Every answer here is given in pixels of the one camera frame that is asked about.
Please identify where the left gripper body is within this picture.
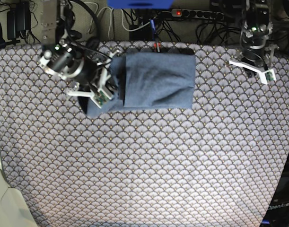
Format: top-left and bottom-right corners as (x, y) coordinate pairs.
(240, 43), (268, 68)

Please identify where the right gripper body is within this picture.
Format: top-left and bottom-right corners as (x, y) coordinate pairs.
(39, 44), (104, 87)

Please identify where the blue T-shirt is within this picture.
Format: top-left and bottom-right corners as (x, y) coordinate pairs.
(78, 49), (196, 118)

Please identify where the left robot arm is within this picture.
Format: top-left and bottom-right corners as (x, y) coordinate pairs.
(229, 0), (279, 85)

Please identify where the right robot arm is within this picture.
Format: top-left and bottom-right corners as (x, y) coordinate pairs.
(39, 0), (116, 106)

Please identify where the black power strip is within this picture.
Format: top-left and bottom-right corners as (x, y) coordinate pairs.
(171, 9), (224, 21)

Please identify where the red black table clamp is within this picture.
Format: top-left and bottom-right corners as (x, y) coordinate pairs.
(153, 42), (161, 53)

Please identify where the black power adapter box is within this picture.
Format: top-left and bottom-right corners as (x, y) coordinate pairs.
(7, 1), (31, 40)

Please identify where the blue box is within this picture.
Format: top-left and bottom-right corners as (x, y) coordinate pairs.
(107, 0), (173, 9)

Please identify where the fan patterned tablecloth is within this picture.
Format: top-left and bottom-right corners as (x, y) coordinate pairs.
(0, 43), (289, 227)

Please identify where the black OpenArm box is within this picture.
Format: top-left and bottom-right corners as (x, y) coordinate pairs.
(260, 154), (289, 227)

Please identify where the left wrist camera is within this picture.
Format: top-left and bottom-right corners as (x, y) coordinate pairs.
(260, 69), (277, 85)

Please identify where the black cable bundle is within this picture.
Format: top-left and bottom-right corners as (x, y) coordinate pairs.
(156, 14), (242, 44)

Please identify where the grey cable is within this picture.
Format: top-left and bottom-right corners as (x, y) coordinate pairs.
(82, 1), (152, 40)

